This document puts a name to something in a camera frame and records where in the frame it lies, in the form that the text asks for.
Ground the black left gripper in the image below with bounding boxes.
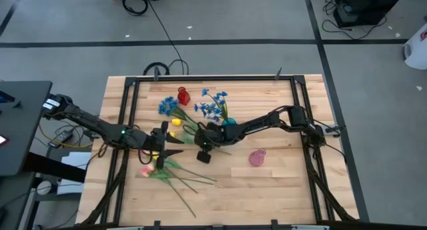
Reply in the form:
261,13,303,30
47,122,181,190
143,120,185,170

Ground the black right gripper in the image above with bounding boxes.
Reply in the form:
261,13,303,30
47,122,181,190
194,121,235,165

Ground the red glass vase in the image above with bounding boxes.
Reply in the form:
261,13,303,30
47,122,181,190
176,86,191,107

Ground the pink glass vase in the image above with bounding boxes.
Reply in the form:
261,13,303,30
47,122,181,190
248,148,267,168

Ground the white board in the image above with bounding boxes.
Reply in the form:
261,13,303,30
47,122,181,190
56,151,91,195

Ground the black power adapter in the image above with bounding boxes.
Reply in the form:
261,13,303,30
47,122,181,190
47,129,73,149

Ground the black side desk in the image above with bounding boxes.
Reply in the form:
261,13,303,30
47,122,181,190
0,80,53,177

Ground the black equipment case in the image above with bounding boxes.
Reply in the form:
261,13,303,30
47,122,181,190
333,0,408,29

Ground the white plastic bin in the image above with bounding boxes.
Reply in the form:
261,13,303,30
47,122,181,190
402,22,427,71

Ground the black looped rig cable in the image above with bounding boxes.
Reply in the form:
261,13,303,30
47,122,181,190
143,59,189,76

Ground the black aluminium rig frame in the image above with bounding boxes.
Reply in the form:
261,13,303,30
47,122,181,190
78,67,360,230

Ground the long black floor cable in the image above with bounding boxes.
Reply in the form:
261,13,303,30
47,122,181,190
147,1,185,75

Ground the yellow cable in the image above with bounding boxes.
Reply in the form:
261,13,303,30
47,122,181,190
37,123,93,149

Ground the coiled black floor cable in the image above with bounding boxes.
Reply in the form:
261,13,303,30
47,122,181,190
121,0,149,17

